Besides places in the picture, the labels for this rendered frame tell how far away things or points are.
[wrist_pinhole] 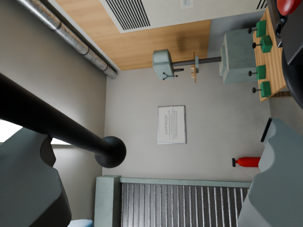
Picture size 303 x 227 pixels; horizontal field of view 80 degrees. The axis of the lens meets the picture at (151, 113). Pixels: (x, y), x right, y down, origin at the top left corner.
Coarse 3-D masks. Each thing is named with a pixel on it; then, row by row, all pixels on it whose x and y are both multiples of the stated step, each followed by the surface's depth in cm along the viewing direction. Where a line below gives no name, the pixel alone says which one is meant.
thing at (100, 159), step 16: (0, 80) 6; (0, 96) 6; (16, 96) 6; (32, 96) 7; (0, 112) 6; (16, 112) 6; (32, 112) 7; (48, 112) 8; (32, 128) 8; (48, 128) 8; (64, 128) 9; (80, 128) 11; (80, 144) 12; (96, 144) 14; (112, 144) 19; (96, 160) 19; (112, 160) 19
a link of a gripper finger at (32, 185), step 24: (24, 144) 8; (48, 144) 9; (0, 168) 7; (24, 168) 7; (48, 168) 7; (0, 192) 6; (24, 192) 6; (48, 192) 6; (0, 216) 5; (24, 216) 5; (48, 216) 6
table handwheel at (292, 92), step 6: (282, 54) 30; (282, 60) 30; (282, 66) 29; (288, 66) 28; (294, 66) 28; (300, 66) 27; (288, 72) 28; (294, 72) 27; (300, 72) 27; (288, 78) 28; (294, 78) 27; (300, 78) 27; (288, 84) 28; (294, 84) 27; (300, 84) 27; (294, 90) 27; (300, 90) 27; (294, 96) 27; (300, 96) 27; (300, 102) 27
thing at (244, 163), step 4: (232, 160) 262; (236, 160) 260; (240, 160) 255; (244, 160) 253; (248, 160) 251; (252, 160) 250; (256, 160) 249; (232, 164) 264; (240, 164) 255; (244, 164) 252; (248, 164) 251; (252, 164) 249; (256, 164) 248
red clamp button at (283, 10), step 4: (280, 0) 14; (284, 0) 14; (288, 0) 14; (292, 0) 13; (296, 0) 13; (300, 0) 14; (280, 4) 15; (284, 4) 14; (288, 4) 14; (292, 4) 13; (296, 4) 13; (280, 8) 15; (284, 8) 14; (288, 8) 14; (292, 8) 14; (280, 12) 15; (284, 12) 14; (288, 12) 14; (292, 12) 14
